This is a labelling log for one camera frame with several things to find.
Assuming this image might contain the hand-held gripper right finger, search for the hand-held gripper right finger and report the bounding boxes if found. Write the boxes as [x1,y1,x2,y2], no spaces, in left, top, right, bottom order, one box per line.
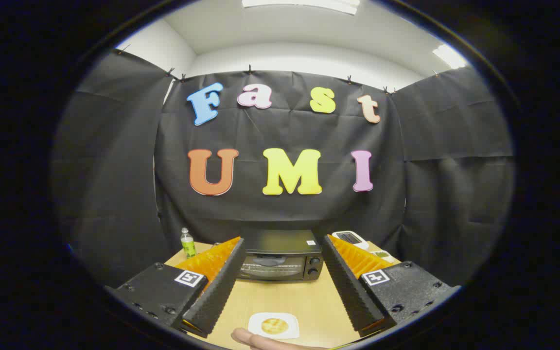
[321,235,460,337]

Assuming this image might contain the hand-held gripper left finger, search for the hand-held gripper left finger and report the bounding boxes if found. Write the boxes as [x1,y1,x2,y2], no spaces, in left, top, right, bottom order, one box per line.
[107,237,246,338]

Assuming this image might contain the golden bread bun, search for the golden bread bun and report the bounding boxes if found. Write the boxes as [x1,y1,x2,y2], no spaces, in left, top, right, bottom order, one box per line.
[262,318,289,335]

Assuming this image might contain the black toaster oven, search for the black toaster oven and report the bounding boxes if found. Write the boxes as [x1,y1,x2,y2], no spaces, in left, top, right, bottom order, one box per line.
[235,229,324,281]

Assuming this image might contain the white pop-up toaster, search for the white pop-up toaster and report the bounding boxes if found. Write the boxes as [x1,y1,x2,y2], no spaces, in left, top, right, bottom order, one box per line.
[332,231,369,250]

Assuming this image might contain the white square plate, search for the white square plate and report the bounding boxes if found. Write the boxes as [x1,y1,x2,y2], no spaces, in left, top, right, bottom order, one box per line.
[248,312,300,339]

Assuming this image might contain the green label drink bottle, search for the green label drink bottle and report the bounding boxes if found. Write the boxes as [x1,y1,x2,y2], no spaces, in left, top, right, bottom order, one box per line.
[180,227,197,259]

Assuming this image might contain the small ceiling light panel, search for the small ceiling light panel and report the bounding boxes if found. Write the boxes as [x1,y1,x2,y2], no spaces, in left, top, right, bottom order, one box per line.
[432,45,468,69]

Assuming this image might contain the long ceiling light panel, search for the long ceiling light panel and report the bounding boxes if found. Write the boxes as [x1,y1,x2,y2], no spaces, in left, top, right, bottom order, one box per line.
[241,0,361,15]

